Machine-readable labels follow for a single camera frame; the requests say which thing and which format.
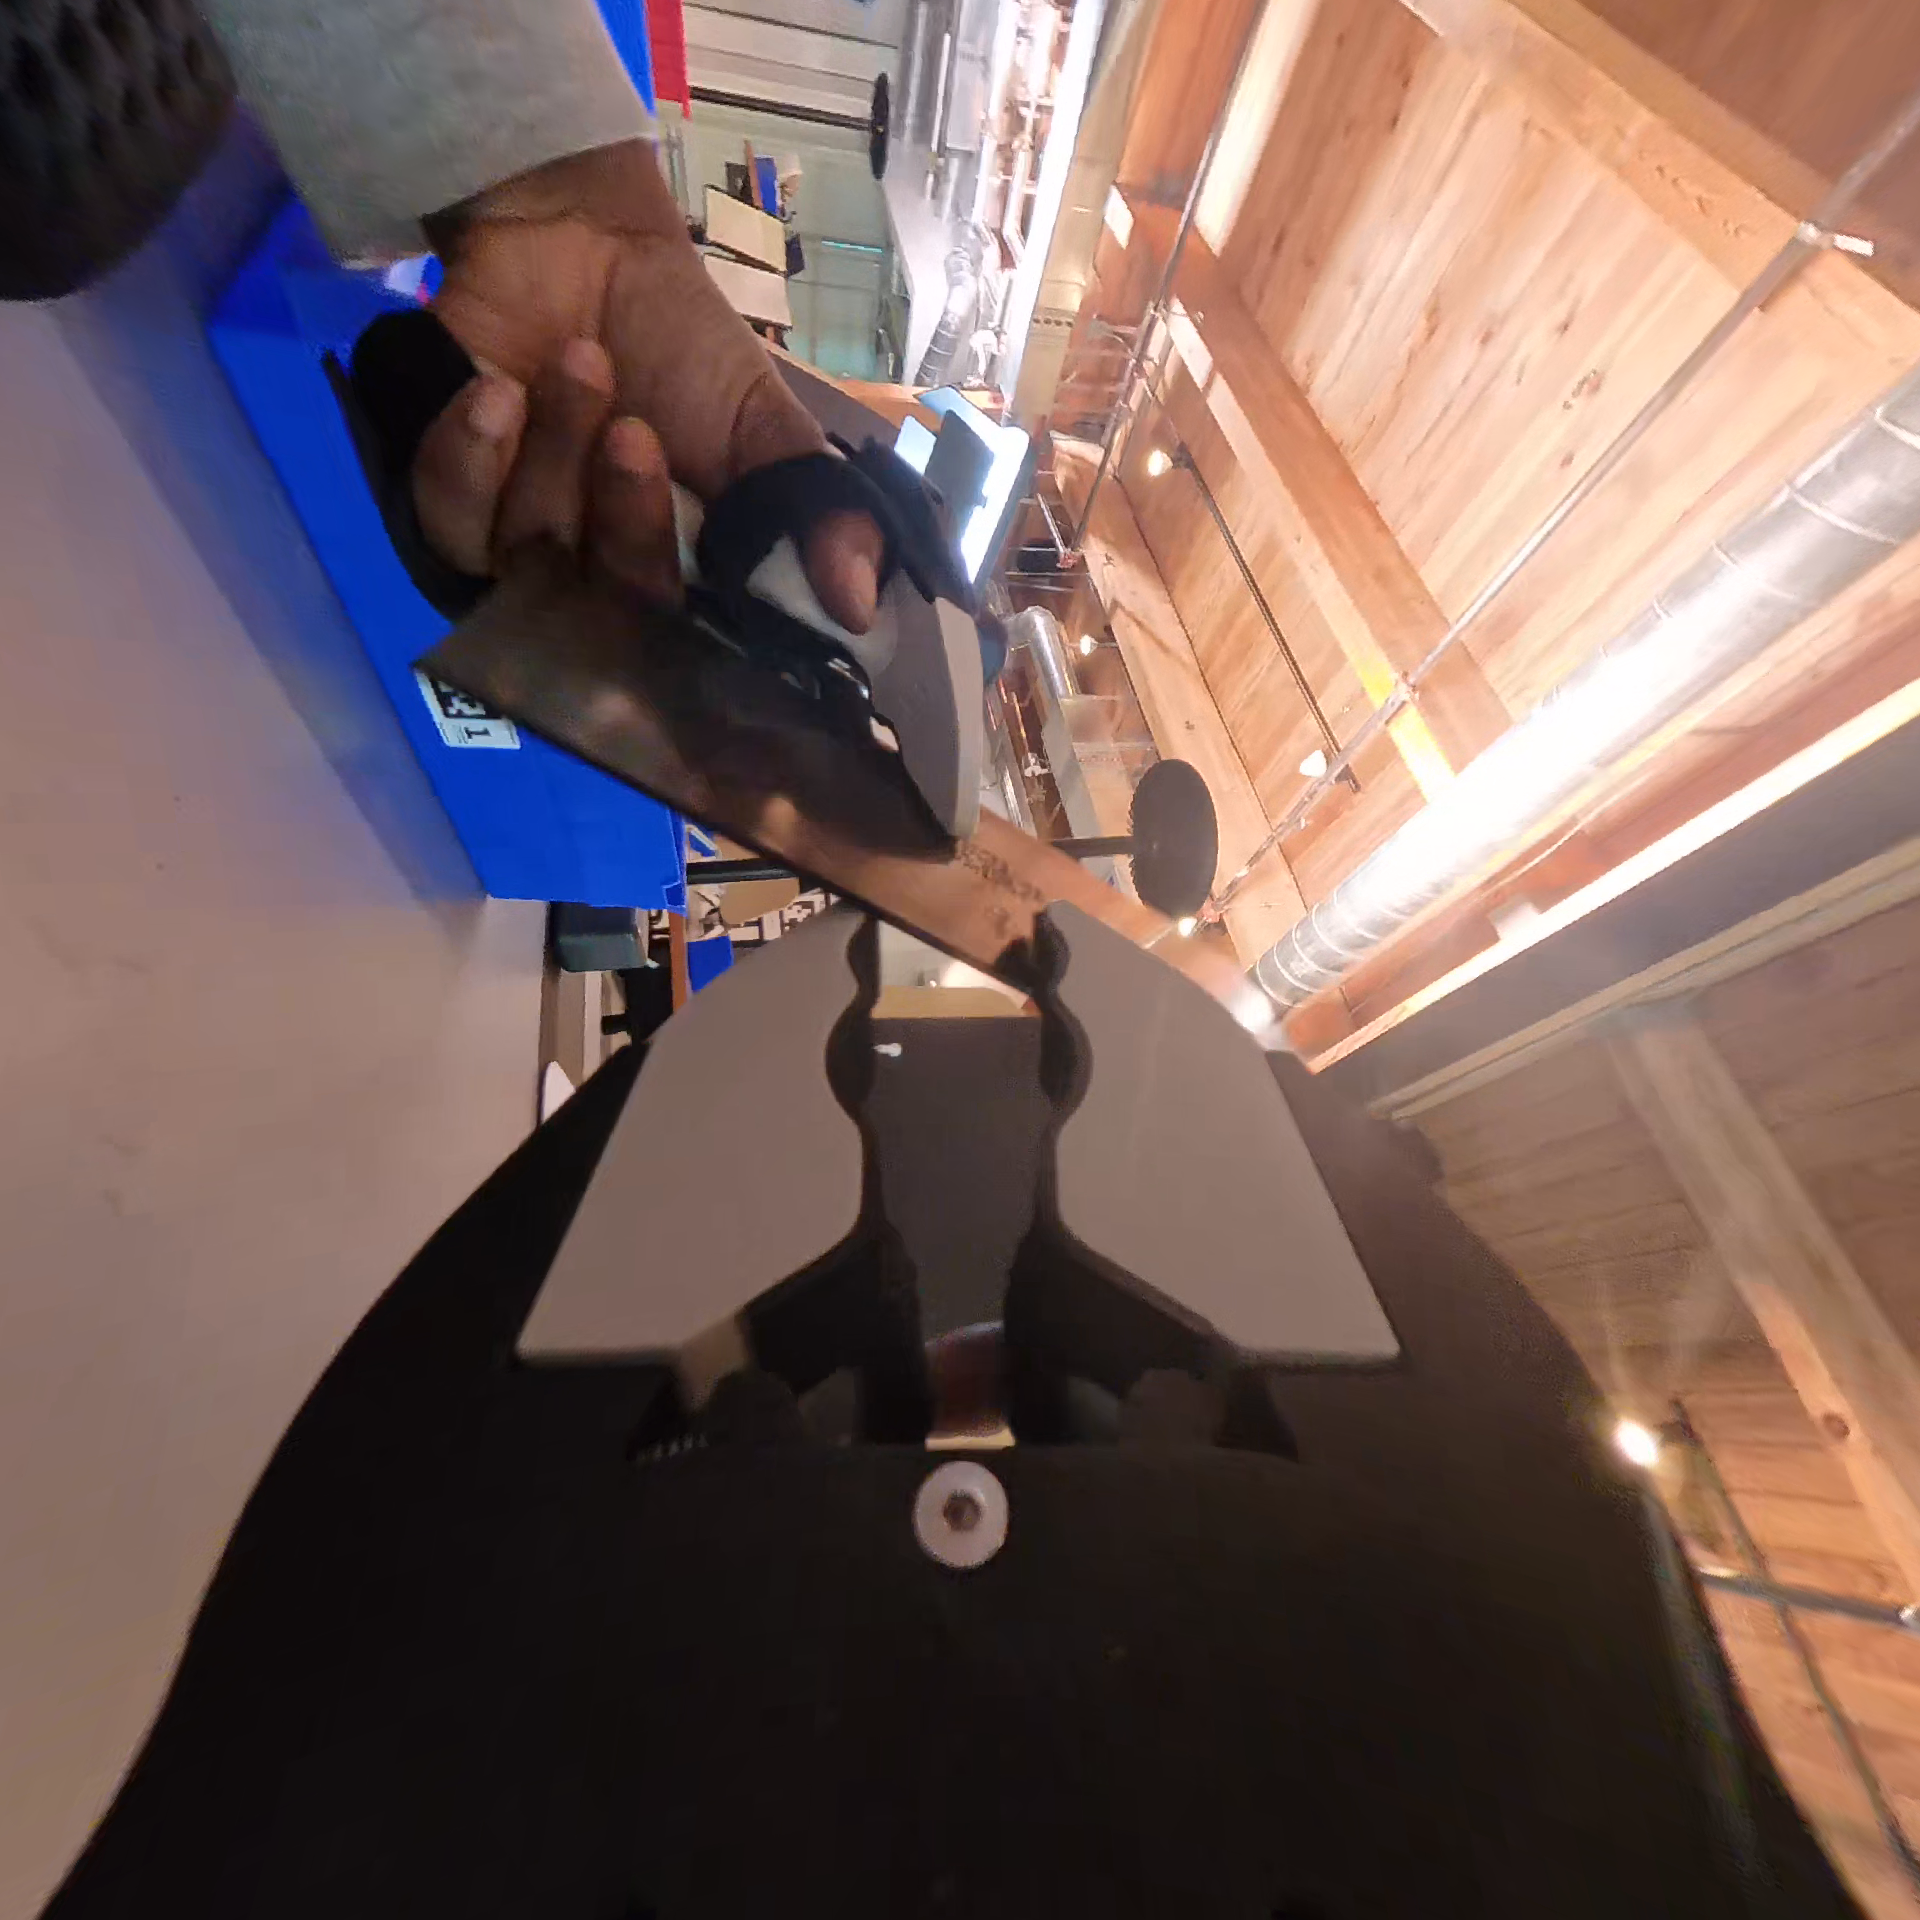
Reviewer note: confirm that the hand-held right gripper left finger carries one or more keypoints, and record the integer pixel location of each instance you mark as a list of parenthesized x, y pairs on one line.
[(705, 1185)]

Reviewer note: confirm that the thin dark shiny metal plate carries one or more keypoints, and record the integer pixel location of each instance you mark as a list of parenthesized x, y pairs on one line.
[(719, 751)]

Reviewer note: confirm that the LED light panel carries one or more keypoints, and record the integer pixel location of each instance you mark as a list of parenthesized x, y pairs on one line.
[(989, 482)]

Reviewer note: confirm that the black white marker tag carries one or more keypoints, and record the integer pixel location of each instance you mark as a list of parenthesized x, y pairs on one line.
[(788, 916)]

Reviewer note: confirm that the silver ceiling duct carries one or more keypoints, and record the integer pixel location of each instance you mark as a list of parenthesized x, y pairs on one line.
[(1575, 782)]

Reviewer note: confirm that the blue plastic bin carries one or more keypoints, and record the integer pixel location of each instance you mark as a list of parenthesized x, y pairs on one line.
[(569, 809)]

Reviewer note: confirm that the person's left forearm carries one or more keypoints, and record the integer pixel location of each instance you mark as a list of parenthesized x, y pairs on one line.
[(434, 104)]

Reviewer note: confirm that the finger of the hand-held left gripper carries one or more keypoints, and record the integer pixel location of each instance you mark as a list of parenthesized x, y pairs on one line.
[(938, 705)]

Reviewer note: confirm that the small grey box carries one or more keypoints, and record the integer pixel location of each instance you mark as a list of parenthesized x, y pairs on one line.
[(600, 938)]

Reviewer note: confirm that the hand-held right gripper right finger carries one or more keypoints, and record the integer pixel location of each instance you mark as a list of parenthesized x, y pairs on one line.
[(1214, 1200)]

